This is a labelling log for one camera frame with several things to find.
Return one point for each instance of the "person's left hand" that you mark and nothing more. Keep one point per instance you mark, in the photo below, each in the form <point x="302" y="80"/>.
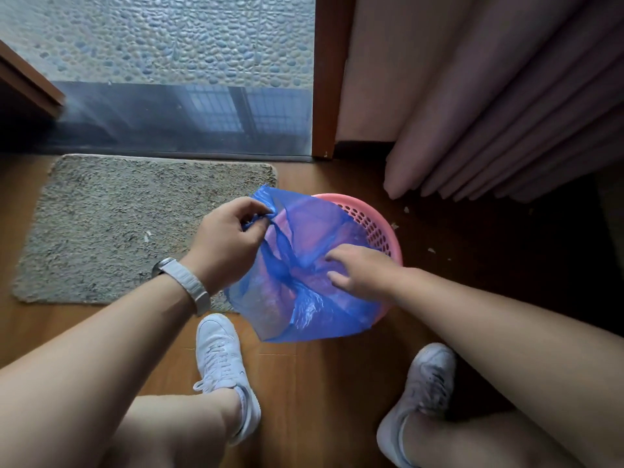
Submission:
<point x="224" y="248"/>

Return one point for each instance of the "person's right hand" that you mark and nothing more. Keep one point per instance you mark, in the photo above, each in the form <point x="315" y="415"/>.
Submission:
<point x="365" y="272"/>

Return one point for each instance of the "pink plastic waste basket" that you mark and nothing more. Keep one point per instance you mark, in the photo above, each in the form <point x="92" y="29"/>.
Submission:
<point x="375" y="224"/>

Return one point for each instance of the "blue plastic trash bag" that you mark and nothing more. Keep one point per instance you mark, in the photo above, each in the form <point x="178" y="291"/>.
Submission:
<point x="297" y="297"/>

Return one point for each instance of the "person's right forearm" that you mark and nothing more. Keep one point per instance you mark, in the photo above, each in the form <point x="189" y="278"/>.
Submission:
<point x="526" y="346"/>

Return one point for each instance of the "person's left forearm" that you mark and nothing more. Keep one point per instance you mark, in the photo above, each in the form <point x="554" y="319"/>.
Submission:
<point x="83" y="380"/>

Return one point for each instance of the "person's white left shoe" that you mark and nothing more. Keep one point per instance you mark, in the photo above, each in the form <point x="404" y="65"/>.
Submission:
<point x="219" y="355"/>

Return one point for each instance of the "person's white shoe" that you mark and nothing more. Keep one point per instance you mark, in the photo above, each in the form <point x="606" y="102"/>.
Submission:
<point x="429" y="380"/>
<point x="219" y="355"/>

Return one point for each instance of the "person's white right shoe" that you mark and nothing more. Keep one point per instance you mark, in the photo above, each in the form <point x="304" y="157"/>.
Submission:
<point x="429" y="380"/>

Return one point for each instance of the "person's left leg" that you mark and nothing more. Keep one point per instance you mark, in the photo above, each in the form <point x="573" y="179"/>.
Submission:
<point x="170" y="428"/>

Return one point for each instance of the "person's leg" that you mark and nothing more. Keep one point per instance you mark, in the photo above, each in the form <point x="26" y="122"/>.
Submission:
<point x="487" y="443"/>
<point x="170" y="428"/>

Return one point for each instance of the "person's right leg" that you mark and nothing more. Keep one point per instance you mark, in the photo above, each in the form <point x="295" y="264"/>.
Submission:
<point x="487" y="443"/>

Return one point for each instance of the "white band smartwatch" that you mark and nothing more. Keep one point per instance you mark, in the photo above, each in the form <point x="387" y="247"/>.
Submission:
<point x="187" y="285"/>

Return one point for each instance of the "grey shaggy floor mat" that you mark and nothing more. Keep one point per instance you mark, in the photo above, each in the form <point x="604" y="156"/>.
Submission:
<point x="112" y="229"/>

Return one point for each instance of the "dark polished door threshold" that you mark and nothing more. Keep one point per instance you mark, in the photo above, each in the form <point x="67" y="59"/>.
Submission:
<point x="170" y="121"/>

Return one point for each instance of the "pink curtain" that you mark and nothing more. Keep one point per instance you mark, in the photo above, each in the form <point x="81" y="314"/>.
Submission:
<point x="502" y="102"/>

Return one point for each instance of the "wooden balcony door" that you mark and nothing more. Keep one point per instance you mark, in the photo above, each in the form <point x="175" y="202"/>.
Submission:
<point x="24" y="82"/>

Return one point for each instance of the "wooden door frame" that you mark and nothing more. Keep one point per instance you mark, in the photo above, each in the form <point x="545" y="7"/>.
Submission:
<point x="331" y="77"/>

